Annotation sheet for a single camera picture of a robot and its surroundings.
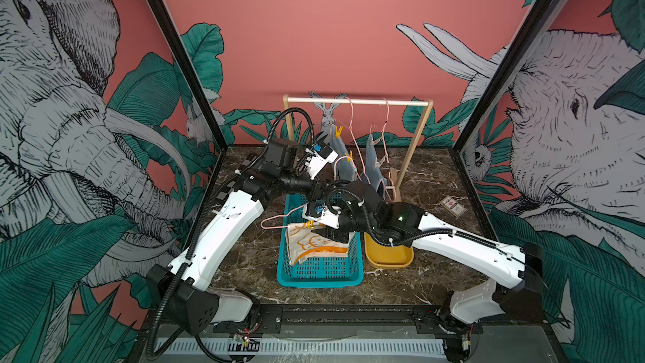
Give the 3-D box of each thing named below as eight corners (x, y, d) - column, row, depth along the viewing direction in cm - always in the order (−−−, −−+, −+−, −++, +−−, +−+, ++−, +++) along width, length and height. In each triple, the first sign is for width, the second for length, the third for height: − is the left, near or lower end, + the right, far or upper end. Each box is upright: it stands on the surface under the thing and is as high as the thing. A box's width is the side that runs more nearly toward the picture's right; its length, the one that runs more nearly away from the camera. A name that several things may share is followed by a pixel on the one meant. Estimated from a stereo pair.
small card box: (457, 219, 99) (459, 217, 97) (438, 204, 103) (440, 201, 102) (465, 212, 101) (467, 209, 99) (446, 197, 106) (448, 194, 104)
